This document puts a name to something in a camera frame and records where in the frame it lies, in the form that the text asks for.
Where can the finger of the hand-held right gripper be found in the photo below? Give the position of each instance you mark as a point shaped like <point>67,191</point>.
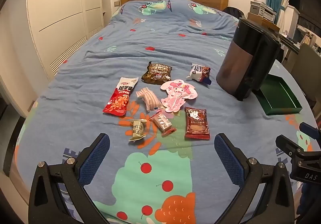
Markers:
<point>291,147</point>
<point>311,132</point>

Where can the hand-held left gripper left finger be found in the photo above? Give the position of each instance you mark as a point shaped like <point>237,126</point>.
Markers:
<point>96,158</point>

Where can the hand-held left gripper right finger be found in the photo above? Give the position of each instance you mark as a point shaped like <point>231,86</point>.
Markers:
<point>227,158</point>

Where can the dark red snack packet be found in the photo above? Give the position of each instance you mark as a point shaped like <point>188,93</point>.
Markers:
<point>196,123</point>

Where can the beige candy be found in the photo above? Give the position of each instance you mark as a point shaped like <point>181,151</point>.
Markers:
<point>137,130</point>

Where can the green cardboard tray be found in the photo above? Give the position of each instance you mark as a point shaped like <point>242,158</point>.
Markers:
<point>275,93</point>

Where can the long red snack packet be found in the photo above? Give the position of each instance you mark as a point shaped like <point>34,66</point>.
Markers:
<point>120,98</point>

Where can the clear red-edged wafer packet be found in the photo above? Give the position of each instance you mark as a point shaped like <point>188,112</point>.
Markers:
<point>161,123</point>

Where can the white and brown snack packet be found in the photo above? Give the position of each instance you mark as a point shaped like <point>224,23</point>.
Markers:
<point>198,73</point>

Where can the brown foil snack packet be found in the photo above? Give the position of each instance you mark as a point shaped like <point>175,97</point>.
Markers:
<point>156,74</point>

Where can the person's right forearm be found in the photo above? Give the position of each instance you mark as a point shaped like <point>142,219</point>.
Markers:
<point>312,196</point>

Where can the grey chair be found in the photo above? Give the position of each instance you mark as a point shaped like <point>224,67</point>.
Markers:
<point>308,68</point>

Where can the pink striped snack packet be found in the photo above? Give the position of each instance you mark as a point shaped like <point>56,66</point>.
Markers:
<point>149,98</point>

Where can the desk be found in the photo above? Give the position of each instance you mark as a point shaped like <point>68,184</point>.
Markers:
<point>288,42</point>

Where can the black electric kettle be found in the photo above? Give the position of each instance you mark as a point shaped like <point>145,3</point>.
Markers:
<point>238,63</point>

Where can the wooden dresser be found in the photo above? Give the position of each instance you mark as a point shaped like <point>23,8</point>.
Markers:
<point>265,24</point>

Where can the blue printed blanket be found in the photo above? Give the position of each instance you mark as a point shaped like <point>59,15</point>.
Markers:
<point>175,38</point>

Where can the white printer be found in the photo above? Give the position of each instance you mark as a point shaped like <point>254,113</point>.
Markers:
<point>262,10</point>

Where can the black backpack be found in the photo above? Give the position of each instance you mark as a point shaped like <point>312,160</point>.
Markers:
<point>233,12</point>

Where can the white wardrobe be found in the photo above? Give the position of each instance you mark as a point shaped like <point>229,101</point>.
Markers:
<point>62,13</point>

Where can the wall socket plate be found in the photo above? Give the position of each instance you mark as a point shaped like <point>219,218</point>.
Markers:
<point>116,3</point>

